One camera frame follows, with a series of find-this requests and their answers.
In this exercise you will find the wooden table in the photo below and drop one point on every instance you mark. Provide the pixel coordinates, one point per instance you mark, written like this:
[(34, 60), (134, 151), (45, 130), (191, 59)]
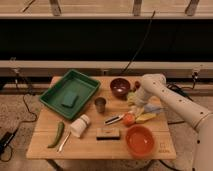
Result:
[(86, 147)]

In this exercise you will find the yellow banana toy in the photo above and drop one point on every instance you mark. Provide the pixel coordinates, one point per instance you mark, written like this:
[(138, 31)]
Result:
[(145, 117)]

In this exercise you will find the blue cloth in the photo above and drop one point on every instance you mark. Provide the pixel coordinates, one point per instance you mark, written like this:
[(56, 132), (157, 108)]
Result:
[(151, 108)]

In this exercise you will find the orange plastic bowl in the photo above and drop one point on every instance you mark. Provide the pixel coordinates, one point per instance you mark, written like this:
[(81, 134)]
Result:
[(140, 141)]

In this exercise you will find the green chili pepper toy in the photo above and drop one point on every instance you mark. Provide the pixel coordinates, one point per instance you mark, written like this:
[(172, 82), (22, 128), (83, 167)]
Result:
[(58, 136)]

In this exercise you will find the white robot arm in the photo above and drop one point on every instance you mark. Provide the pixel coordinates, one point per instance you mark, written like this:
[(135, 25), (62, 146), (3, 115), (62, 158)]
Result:
[(198, 117)]

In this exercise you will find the white plastic cup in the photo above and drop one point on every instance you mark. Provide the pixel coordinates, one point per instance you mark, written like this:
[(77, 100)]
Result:
[(80, 125)]

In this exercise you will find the orange tomato toy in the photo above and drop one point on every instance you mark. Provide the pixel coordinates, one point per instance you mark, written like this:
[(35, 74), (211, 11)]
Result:
[(128, 119)]

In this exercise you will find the green plastic tray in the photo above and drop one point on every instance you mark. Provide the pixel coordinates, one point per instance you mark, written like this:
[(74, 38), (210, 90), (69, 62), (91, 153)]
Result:
[(74, 81)]

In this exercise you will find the small metal cup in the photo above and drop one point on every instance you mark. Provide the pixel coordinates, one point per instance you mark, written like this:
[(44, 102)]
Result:
[(100, 103)]

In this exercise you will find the wooden block eraser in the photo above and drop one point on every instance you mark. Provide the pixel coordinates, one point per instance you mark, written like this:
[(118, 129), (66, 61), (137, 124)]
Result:
[(108, 134)]

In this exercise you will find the white handled brush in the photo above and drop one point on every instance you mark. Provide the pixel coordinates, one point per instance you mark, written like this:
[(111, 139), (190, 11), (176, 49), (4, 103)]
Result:
[(136, 111)]

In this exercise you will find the dark red bowl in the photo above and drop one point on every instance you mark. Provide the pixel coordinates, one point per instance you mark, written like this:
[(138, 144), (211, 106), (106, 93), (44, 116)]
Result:
[(120, 87)]

